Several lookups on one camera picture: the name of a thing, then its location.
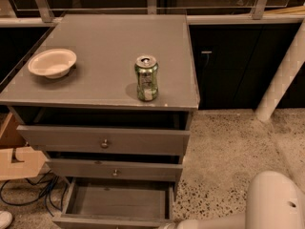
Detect green soda can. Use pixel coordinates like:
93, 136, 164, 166
134, 54, 158, 101

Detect white diagonal pillar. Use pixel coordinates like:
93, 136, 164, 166
254, 19, 305, 122

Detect brown cardboard piece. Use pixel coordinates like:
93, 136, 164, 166
0, 147, 50, 181

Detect white paper bowl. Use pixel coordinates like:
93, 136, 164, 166
28, 49, 77, 79

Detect grey drawer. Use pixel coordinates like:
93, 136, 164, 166
16, 107, 191, 156
47, 152, 182, 181
53, 177, 173, 229

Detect grey drawer cabinet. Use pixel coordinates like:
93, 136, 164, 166
0, 13, 201, 202

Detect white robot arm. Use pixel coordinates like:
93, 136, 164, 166
157, 171, 305, 229

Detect grey bottom drawer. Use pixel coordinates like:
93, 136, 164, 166
53, 177, 173, 229

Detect white shoe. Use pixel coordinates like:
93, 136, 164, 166
0, 211, 12, 229

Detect blue cables on floor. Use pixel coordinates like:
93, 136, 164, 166
0, 170, 70, 219

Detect grey middle drawer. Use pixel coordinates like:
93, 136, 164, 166
47, 152, 182, 181

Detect grey top drawer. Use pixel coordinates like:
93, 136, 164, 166
16, 107, 191, 156

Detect wooden panel at left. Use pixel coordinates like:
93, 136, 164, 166
0, 113, 26, 149

